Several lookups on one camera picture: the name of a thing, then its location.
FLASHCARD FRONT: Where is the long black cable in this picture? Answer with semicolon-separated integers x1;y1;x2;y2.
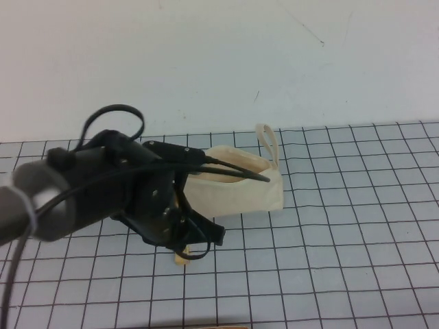
0;156;272;321

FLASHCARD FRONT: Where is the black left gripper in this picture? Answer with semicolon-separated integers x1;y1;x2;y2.
116;164;226;257

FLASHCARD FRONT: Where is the thin black cable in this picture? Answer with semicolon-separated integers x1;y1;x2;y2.
177;219;211;262

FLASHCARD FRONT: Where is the blue grid tablecloth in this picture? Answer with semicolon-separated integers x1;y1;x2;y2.
0;119;439;329

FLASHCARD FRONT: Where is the looped black cable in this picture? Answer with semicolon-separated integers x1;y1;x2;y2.
75;103;145;154

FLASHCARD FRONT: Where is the cream canvas pencil case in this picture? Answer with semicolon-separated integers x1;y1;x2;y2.
185;123;285;220

